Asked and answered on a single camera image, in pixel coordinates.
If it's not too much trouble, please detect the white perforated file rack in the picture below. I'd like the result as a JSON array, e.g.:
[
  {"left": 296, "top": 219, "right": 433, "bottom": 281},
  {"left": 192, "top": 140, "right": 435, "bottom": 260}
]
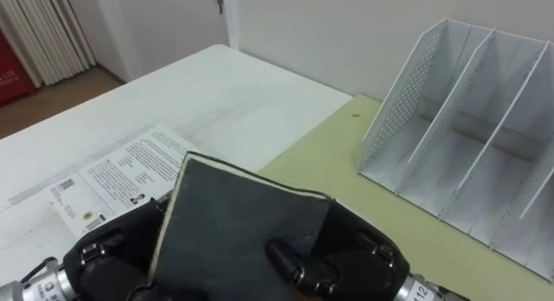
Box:
[{"left": 358, "top": 17, "right": 554, "bottom": 283}]

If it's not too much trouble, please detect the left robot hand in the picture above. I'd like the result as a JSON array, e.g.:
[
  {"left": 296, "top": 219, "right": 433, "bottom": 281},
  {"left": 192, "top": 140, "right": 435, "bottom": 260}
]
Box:
[{"left": 62, "top": 196, "right": 209, "bottom": 301}]

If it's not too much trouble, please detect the white pleated curtain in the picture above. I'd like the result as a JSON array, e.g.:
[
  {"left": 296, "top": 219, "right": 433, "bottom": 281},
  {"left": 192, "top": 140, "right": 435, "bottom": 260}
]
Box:
[{"left": 0, "top": 0, "right": 98, "bottom": 88}]

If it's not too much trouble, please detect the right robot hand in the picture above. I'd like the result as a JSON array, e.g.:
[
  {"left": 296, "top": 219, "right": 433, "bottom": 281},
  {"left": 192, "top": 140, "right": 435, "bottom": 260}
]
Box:
[{"left": 264, "top": 199, "right": 410, "bottom": 301}]

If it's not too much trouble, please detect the black hardcover book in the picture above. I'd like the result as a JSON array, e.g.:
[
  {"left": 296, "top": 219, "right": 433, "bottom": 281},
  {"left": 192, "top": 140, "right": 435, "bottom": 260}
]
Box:
[{"left": 148, "top": 150, "right": 335, "bottom": 301}]

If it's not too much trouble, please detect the white door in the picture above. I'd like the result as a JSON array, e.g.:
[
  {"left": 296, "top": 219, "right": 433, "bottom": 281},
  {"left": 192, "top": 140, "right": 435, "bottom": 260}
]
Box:
[{"left": 92, "top": 0, "right": 241, "bottom": 82}]

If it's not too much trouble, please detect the white desk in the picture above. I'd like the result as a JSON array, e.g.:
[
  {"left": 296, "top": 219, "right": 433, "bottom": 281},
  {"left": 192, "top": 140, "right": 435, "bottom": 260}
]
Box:
[{"left": 0, "top": 43, "right": 354, "bottom": 301}]

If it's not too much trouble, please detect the red cabinet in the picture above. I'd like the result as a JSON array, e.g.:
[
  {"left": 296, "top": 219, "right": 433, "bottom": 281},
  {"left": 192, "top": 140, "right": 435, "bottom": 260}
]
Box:
[{"left": 0, "top": 29, "right": 38, "bottom": 108}]

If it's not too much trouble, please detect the white printed paper sheet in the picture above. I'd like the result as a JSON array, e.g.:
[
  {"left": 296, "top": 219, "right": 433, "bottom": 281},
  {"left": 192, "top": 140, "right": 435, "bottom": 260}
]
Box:
[{"left": 44, "top": 123, "right": 205, "bottom": 240}]

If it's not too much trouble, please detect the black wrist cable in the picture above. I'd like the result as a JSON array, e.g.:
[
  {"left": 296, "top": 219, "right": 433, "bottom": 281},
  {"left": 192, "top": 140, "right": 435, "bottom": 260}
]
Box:
[{"left": 18, "top": 256, "right": 59, "bottom": 285}]

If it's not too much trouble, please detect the light green desk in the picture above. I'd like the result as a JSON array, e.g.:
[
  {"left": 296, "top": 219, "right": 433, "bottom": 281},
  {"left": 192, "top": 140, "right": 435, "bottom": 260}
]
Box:
[{"left": 256, "top": 93, "right": 554, "bottom": 301}]

